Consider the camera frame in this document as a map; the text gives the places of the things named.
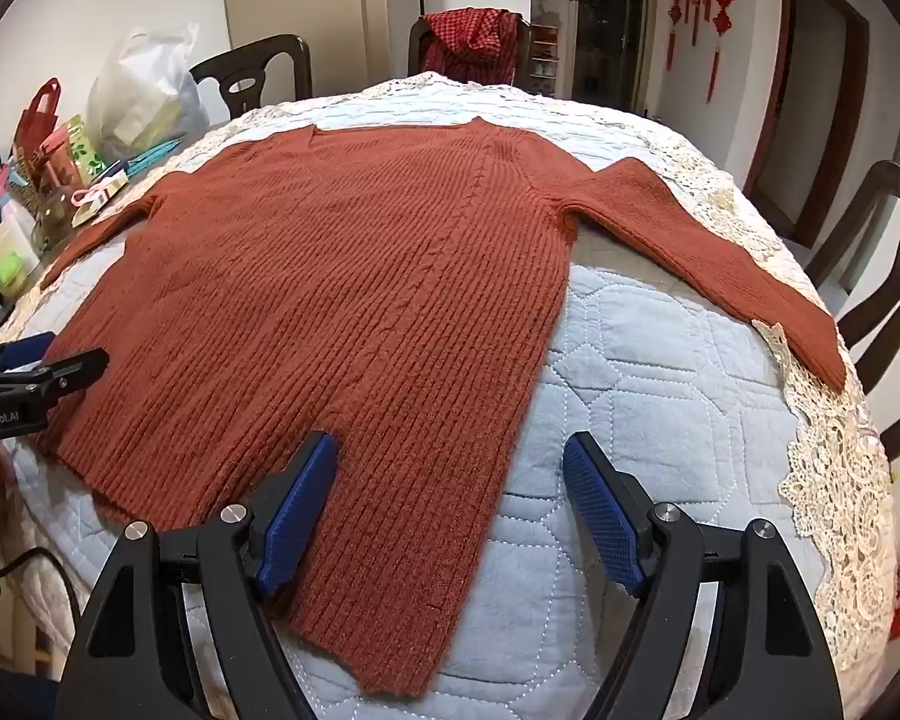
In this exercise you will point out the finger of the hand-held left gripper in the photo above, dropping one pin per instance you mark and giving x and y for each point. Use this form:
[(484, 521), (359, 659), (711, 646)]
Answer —
[(26, 350), (67, 373)]

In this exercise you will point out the red gift bag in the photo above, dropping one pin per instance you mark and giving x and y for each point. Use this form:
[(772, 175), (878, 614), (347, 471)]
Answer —
[(34, 131)]

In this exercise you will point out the pink plastic clip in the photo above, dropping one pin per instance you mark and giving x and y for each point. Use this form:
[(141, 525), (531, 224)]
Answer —
[(94, 191)]

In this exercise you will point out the green patterned box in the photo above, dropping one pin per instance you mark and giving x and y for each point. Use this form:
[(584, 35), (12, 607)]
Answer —
[(82, 146)]

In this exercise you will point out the blue quilted lace-edged mat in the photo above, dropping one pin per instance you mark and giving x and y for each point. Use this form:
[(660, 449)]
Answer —
[(832, 480)]

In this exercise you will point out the teal woven item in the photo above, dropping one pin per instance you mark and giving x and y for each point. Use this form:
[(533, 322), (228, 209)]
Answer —
[(154, 156)]

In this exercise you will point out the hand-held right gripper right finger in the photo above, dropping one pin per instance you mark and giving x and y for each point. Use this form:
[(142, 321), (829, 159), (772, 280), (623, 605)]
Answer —
[(600, 517)]

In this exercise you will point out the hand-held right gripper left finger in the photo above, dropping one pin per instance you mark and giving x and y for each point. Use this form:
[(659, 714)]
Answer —
[(300, 517)]

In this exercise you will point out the red checkered cloth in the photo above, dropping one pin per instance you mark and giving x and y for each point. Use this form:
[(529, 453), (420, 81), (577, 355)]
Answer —
[(469, 37)]

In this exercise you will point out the shoe rack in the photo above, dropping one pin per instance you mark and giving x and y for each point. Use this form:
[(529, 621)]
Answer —
[(549, 60)]

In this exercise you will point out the light blue quilted mat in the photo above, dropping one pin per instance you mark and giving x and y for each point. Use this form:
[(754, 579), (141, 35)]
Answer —
[(645, 390)]

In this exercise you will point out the rust red knit sweater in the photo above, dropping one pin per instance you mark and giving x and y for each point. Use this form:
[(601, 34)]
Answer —
[(345, 300)]

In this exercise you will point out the dark wooden chair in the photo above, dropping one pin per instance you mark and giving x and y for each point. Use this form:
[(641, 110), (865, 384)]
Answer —
[(892, 300), (259, 64), (877, 195), (414, 41)]

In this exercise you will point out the short red knot hanging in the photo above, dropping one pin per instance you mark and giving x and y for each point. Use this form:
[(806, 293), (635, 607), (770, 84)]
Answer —
[(675, 7)]

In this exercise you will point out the white container green lid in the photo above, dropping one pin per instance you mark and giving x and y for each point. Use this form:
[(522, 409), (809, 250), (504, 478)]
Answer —
[(11, 255)]

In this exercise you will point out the glass jar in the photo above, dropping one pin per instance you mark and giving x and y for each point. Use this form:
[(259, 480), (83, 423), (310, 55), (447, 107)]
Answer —
[(54, 217)]

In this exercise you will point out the brown door frame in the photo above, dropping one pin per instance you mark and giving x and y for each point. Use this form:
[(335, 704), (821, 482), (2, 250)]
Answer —
[(855, 127)]

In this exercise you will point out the white plastic bag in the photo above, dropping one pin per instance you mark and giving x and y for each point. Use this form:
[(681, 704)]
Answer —
[(142, 97)]

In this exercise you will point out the long red knot hanging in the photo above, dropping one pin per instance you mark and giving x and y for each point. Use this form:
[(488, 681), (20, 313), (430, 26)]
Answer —
[(722, 7)]

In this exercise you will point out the dark glass door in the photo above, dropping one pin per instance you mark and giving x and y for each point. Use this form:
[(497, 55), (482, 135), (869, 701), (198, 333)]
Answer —
[(611, 22)]

